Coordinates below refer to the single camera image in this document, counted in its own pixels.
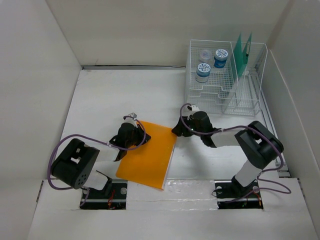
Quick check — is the white wire desk organizer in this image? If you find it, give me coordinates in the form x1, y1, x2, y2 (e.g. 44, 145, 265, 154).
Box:
184, 39, 268, 116

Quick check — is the metal rail at back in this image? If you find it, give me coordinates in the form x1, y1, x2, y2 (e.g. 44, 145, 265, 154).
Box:
82, 65, 186, 71

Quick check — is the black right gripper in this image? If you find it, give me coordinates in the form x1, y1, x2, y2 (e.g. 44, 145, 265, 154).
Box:
171, 116, 203, 138

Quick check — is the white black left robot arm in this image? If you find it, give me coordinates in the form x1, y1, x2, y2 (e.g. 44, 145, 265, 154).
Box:
47, 122, 152, 199

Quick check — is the blue pin jar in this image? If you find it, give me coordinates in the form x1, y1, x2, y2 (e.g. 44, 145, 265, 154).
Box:
213, 49, 229, 68
195, 62, 211, 83

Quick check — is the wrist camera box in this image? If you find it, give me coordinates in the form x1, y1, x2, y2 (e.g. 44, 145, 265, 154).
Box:
187, 104, 200, 115
123, 112, 137, 125

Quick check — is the front mounting rail with wires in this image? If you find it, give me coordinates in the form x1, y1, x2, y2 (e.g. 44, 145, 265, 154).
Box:
81, 179, 263, 211

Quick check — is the green clip file folder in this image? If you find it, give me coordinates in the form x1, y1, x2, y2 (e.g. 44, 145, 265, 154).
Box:
233, 33, 252, 78

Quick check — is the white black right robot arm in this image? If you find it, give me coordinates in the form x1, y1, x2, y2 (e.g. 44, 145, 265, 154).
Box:
171, 111, 284, 198

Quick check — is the orange file folder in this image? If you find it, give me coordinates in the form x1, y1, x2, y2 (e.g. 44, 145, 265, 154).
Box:
115, 121, 177, 190

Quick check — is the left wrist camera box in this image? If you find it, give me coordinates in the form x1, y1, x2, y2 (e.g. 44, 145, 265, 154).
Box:
123, 112, 137, 125

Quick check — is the clear paper clip jar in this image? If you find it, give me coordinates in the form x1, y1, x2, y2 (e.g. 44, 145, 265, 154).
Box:
199, 49, 212, 63

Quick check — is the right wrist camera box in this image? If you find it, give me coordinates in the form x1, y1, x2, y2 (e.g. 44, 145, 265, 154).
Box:
187, 104, 200, 115

